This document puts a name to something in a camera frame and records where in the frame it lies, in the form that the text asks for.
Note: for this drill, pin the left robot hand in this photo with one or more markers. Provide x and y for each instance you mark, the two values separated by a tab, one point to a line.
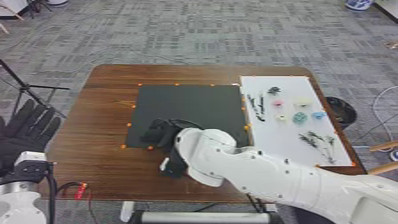
26	133

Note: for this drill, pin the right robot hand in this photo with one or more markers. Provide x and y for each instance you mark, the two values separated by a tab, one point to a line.
161	131

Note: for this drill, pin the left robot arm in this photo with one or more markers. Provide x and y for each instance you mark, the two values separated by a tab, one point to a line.
23	173

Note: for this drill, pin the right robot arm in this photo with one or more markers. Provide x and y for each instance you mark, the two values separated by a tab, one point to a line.
277	180

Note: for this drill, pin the dark mat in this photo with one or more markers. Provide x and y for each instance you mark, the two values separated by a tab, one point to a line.
188	103

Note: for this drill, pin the black tripod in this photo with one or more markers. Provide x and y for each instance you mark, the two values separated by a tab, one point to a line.
26	88

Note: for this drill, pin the white sheet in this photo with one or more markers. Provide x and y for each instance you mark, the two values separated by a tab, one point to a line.
284	133

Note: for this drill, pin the pink flower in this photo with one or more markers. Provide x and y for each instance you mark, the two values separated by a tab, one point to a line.
277	104

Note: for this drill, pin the dark flower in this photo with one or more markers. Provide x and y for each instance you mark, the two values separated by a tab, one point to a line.
273	90

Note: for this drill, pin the teal flower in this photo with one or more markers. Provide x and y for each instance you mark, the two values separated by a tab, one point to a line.
300	118

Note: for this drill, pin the pale yellow flower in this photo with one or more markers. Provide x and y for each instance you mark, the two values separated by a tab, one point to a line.
302	102

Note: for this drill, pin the pale grey bar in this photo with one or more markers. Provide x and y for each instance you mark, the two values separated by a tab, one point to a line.
201	218

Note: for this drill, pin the blue flower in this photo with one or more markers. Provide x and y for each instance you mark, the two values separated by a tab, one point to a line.
318	115

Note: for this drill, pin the black bin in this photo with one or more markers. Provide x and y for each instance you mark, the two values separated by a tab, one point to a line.
343	111

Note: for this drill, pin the blue and white vase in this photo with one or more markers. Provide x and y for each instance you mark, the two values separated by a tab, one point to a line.
359	4

